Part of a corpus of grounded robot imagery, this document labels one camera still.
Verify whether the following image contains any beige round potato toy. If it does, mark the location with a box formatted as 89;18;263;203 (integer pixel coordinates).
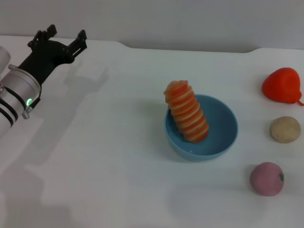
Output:
270;115;302;143

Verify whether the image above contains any orange striped bread loaf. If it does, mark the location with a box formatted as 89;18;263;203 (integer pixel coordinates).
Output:
164;80;210;143

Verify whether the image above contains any red toy fruit with stem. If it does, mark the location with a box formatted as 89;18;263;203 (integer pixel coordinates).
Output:
262;67;304;106

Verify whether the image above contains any blue bowl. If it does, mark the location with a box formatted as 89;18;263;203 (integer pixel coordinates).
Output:
164;94;239;162

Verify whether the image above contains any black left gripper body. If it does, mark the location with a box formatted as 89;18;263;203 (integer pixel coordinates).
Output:
18;40;74;86

